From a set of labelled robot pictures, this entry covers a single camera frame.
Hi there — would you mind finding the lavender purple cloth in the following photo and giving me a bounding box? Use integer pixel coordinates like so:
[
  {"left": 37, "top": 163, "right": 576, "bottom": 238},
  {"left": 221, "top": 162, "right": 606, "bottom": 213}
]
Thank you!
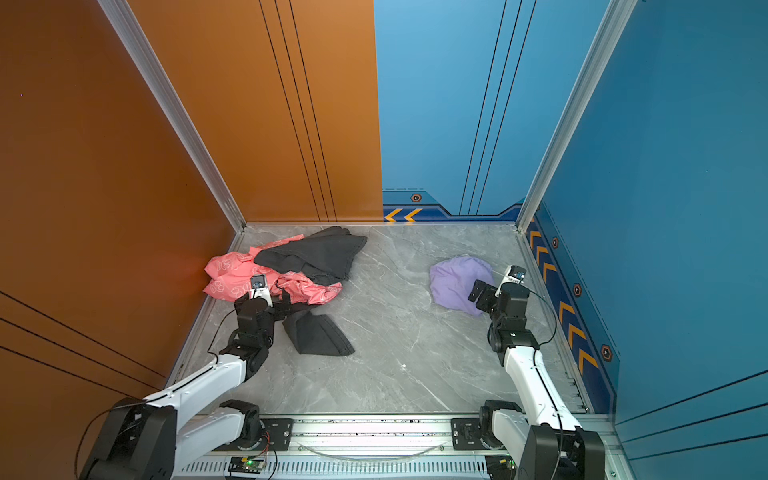
[{"left": 429, "top": 256, "right": 493, "bottom": 317}]

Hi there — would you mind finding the black fleece cloth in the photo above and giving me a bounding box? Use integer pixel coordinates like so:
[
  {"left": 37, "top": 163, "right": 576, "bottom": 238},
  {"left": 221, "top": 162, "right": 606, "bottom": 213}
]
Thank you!
[{"left": 283, "top": 310, "right": 355, "bottom": 357}]

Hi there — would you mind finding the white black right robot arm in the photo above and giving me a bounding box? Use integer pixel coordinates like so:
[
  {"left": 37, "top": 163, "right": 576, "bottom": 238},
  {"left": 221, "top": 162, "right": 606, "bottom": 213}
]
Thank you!
[{"left": 468, "top": 276, "right": 606, "bottom": 479}]

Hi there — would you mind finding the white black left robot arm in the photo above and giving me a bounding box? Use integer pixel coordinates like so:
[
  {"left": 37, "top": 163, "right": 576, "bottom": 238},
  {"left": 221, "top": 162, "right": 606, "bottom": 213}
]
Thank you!
[{"left": 74, "top": 292, "right": 292, "bottom": 479}]

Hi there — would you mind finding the pink floral cloth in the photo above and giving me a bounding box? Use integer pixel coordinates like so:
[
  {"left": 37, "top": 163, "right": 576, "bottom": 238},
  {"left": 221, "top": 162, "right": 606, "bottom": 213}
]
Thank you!
[{"left": 204, "top": 235, "right": 343, "bottom": 305}]

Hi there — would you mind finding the dark grey denim cloth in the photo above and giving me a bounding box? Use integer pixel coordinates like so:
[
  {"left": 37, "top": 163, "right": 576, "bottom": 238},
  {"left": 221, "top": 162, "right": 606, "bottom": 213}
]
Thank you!
[{"left": 254, "top": 226, "right": 367, "bottom": 286}]

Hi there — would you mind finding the green circuit board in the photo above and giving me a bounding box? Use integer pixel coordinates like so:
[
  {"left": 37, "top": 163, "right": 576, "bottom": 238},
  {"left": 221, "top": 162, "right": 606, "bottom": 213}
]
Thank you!
[{"left": 227, "top": 456, "right": 268, "bottom": 476}]

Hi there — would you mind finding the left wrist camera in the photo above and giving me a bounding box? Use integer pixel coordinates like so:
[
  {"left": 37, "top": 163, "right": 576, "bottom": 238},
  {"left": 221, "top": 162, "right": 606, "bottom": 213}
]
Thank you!
[{"left": 249, "top": 274, "right": 272, "bottom": 305}]

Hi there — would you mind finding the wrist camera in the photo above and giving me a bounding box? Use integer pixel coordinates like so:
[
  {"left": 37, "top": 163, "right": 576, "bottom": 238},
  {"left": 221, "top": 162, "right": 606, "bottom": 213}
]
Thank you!
[
  {"left": 502, "top": 265, "right": 527, "bottom": 284},
  {"left": 249, "top": 274, "right": 272, "bottom": 305}
]

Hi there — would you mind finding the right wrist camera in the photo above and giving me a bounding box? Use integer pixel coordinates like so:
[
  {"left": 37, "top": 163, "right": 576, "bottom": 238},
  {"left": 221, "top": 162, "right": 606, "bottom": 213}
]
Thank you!
[{"left": 502, "top": 265, "right": 527, "bottom": 284}]

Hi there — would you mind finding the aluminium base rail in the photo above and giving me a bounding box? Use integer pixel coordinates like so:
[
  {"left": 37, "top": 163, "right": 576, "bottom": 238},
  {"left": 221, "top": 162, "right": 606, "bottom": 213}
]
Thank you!
[{"left": 177, "top": 412, "right": 625, "bottom": 480}]

